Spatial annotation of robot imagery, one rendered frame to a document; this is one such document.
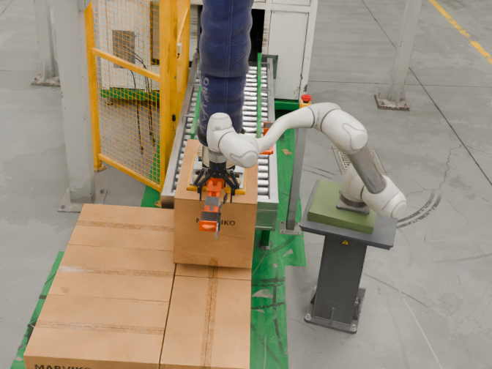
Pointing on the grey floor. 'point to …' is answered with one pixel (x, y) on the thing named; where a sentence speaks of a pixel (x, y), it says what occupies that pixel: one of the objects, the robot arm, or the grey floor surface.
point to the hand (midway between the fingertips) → (215, 198)
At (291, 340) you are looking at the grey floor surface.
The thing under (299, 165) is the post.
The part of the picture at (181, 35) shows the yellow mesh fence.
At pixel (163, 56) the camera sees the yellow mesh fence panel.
